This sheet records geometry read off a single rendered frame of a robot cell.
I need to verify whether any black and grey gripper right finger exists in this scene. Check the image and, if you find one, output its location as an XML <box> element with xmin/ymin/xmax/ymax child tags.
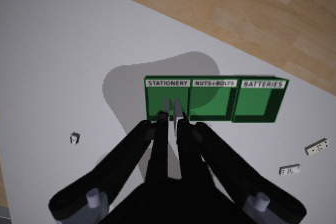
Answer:
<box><xmin>173</xmin><ymin>99</ymin><xmax>307</xmax><ymax>224</ymax></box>

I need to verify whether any green three-compartment bin rack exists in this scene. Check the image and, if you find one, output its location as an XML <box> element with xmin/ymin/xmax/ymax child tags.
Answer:
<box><xmin>144</xmin><ymin>76</ymin><xmax>290</xmax><ymax>123</ymax></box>

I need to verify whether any white domino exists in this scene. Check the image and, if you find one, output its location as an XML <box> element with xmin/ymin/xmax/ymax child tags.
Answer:
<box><xmin>279</xmin><ymin>164</ymin><xmax>301</xmax><ymax>176</ymax></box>
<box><xmin>304</xmin><ymin>138</ymin><xmax>329</xmax><ymax>156</ymax></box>

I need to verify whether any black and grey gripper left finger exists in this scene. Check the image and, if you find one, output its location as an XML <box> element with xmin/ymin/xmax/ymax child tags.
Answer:
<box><xmin>48</xmin><ymin>99</ymin><xmax>169</xmax><ymax>224</ymax></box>

